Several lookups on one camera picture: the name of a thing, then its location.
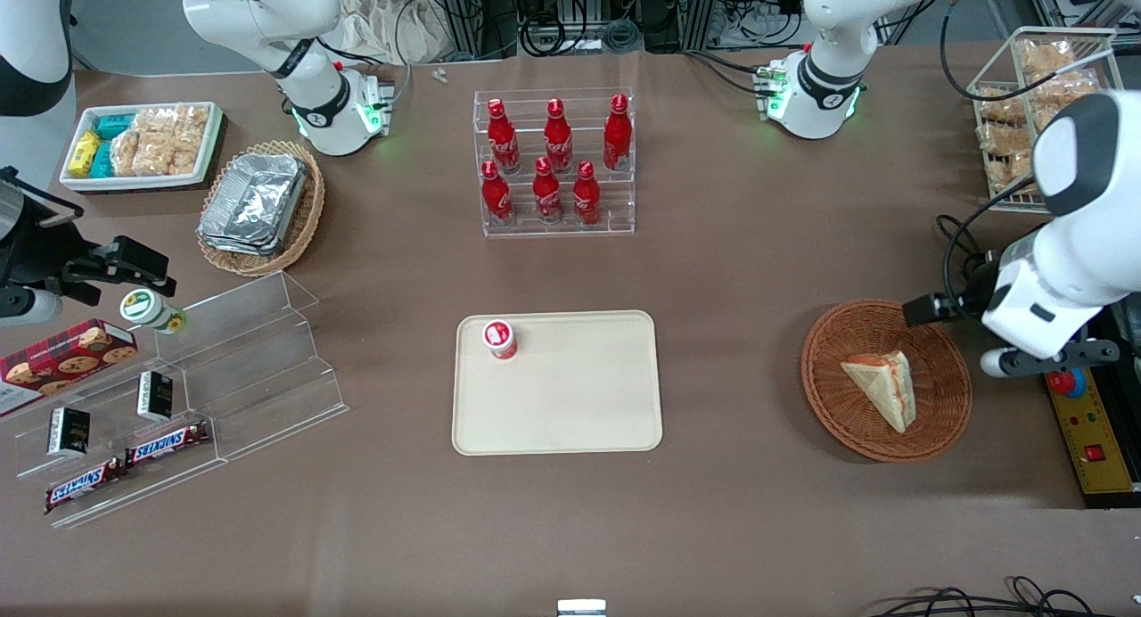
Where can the beige plastic tray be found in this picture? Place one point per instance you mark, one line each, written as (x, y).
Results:
(570, 394)

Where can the yellow emergency stop control box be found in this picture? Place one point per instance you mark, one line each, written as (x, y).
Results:
(1101, 474)

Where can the aluminium foil tray stack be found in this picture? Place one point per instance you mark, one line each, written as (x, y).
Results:
(254, 202)

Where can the red tartan cookie box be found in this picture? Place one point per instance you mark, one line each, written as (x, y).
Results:
(62, 358)

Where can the clear acrylic bottle rack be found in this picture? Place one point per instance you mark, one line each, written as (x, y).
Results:
(615, 202)

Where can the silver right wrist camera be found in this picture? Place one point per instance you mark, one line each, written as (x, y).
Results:
(27, 307)

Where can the small black chocolate box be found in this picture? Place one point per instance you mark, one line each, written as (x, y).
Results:
(69, 431)
(155, 396)

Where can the teal snack pack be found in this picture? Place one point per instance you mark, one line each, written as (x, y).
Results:
(102, 160)
(114, 125)

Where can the white cloth bag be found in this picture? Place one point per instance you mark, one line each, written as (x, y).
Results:
(392, 20)

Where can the aluminium frame profile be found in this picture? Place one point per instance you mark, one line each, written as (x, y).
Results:
(472, 11)

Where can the red lidded cup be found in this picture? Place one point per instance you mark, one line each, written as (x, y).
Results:
(500, 339)

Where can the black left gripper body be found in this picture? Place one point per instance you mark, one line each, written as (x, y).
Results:
(972, 293)

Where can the fried snack bag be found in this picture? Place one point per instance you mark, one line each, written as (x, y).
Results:
(1000, 104)
(1007, 158)
(1047, 57)
(1061, 89)

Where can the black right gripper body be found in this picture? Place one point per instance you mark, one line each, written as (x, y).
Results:
(36, 253)

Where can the clear acrylic stepped shelf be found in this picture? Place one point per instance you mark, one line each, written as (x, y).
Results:
(267, 376)

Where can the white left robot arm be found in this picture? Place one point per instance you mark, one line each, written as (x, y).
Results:
(1087, 242)

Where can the triangular sandwich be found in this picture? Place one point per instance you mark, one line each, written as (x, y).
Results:
(887, 387)

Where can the snickers bar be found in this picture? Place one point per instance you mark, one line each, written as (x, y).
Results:
(85, 485)
(168, 444)

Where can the clear rice cracker bag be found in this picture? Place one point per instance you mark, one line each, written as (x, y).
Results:
(156, 120)
(153, 156)
(192, 135)
(127, 153)

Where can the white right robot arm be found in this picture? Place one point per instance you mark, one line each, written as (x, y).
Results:
(267, 11)

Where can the red cola bottle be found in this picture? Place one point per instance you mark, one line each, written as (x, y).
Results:
(496, 196)
(586, 196)
(503, 140)
(546, 193)
(558, 140)
(617, 134)

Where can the white rectangular snack tray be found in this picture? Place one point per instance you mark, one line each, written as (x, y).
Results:
(134, 182)

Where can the tan oval wicker basket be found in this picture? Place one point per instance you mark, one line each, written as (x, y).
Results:
(307, 207)

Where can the brown round wicker basket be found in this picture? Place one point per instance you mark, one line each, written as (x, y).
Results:
(847, 421)

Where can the green lidded cup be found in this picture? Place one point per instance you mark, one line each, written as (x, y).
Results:
(147, 309)

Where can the yellow snack pack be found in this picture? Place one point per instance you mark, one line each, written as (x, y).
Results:
(85, 153)

